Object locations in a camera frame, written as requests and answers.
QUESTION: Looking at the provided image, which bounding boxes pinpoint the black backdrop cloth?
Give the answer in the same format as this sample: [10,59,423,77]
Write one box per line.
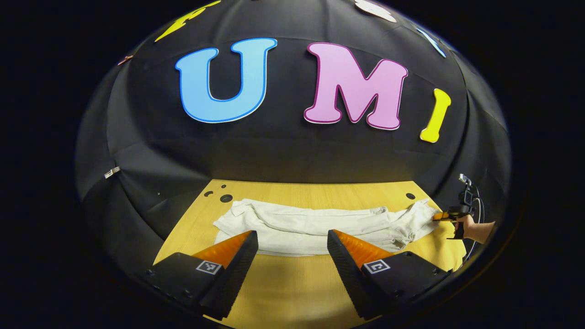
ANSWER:
[75,0,511,275]

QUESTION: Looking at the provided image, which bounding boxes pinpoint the right hand-held gripper cable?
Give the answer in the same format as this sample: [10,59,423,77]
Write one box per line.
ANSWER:
[463,185,485,265]

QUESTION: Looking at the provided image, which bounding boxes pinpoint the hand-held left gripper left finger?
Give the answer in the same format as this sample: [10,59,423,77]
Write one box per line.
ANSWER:
[137,230,260,320]

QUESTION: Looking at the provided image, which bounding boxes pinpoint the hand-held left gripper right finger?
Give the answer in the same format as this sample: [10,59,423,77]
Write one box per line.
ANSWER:
[327,229,453,320]

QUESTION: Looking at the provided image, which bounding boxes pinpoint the white jeans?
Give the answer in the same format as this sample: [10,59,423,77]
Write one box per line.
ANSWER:
[213,198,443,257]

